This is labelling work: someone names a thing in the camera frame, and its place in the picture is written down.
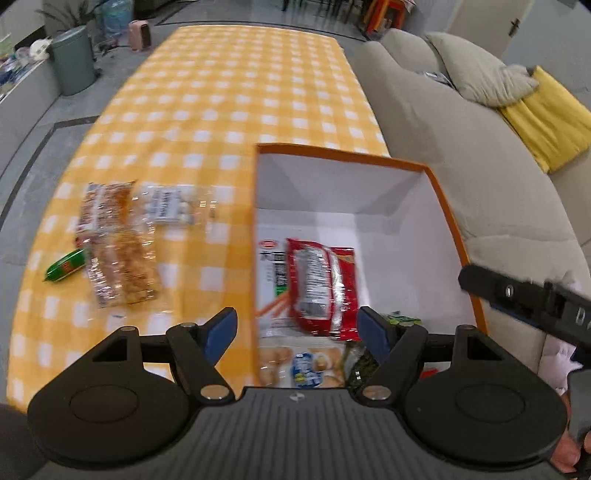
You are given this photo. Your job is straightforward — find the dark yellow snack packet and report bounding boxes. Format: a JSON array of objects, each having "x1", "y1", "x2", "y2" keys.
[{"x1": 342, "y1": 343, "x2": 379, "y2": 395}]

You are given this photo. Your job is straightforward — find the orange cardboard box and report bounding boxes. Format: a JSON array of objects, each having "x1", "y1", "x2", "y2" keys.
[{"x1": 253, "y1": 144, "x2": 487, "y2": 378}]

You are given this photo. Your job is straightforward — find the red snack bag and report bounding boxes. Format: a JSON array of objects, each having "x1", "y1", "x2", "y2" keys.
[{"x1": 287, "y1": 238, "x2": 360, "y2": 342}]

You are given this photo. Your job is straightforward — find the white bag of puffs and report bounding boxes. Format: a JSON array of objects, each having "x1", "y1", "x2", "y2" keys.
[{"x1": 259, "y1": 346, "x2": 345, "y2": 390}]

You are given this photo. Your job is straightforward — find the clear bag brown pastries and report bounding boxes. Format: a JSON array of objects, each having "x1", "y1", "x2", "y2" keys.
[{"x1": 82, "y1": 227, "x2": 161, "y2": 308}]

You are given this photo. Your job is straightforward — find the green tube snack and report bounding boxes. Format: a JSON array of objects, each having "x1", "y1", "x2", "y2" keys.
[{"x1": 44, "y1": 249, "x2": 85, "y2": 282}]

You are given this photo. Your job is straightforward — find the white carrot snack bag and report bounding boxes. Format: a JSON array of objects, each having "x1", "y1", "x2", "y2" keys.
[{"x1": 256, "y1": 238, "x2": 294, "y2": 338}]

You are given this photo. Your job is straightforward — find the clear bag white balls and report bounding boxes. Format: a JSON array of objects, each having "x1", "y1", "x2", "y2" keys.
[{"x1": 131, "y1": 184, "x2": 217, "y2": 226}]

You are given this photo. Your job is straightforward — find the green wafer packet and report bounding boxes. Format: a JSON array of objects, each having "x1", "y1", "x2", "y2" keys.
[{"x1": 384, "y1": 311, "x2": 422, "y2": 328}]

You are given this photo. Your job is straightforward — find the right hand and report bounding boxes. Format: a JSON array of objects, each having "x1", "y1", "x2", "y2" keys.
[{"x1": 550, "y1": 431, "x2": 591, "y2": 473}]

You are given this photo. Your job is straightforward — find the beige sofa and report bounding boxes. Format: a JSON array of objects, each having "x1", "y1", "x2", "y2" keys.
[{"x1": 351, "y1": 28, "x2": 591, "y2": 379}]

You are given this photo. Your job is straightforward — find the yellow cushion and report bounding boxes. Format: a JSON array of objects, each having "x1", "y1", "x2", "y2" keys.
[{"x1": 498, "y1": 66, "x2": 591, "y2": 174}]

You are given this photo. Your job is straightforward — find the beige cushion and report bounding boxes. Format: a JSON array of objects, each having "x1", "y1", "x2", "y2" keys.
[{"x1": 426, "y1": 33, "x2": 539, "y2": 108}]

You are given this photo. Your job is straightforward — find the white low shelf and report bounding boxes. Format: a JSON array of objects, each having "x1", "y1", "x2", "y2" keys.
[{"x1": 0, "y1": 60, "x2": 60, "y2": 170}]

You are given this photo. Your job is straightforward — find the yellow checkered tablecloth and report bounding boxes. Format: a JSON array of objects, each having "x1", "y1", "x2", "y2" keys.
[{"x1": 7, "y1": 25, "x2": 388, "y2": 409}]

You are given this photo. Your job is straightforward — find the orange stool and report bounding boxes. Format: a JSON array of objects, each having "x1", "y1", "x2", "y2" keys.
[{"x1": 362, "y1": 0, "x2": 417, "y2": 35}]

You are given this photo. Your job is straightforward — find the grey green trash bin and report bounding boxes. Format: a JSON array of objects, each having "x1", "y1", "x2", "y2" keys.
[{"x1": 50, "y1": 25, "x2": 97, "y2": 96}]

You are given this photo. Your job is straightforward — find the blue water jug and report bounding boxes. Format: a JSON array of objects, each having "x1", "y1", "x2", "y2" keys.
[{"x1": 97, "y1": 0, "x2": 133, "y2": 40}]

